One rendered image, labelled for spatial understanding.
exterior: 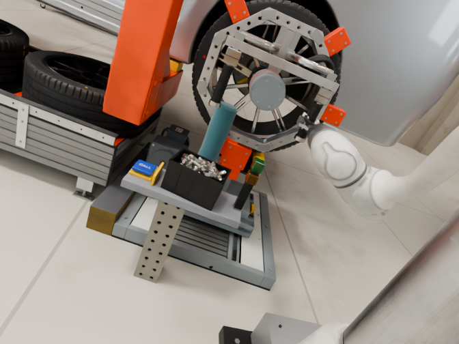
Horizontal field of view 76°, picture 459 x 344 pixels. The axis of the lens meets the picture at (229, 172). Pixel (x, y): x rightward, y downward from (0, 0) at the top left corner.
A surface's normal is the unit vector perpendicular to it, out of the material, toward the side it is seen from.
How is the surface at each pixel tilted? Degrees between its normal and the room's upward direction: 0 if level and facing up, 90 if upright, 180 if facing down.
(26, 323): 0
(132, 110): 90
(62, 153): 90
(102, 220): 90
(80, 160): 90
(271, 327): 1
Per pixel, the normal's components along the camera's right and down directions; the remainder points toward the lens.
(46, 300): 0.37, -0.83
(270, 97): -0.06, 0.43
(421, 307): -0.82, -0.09
